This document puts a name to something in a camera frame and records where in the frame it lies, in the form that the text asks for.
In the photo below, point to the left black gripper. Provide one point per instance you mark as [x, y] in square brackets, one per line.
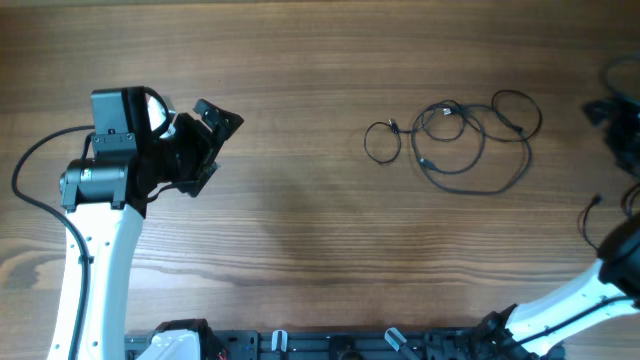
[207, 145]

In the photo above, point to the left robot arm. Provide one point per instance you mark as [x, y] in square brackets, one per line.
[138, 150]

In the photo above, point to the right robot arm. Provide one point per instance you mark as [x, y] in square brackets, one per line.
[609, 288]

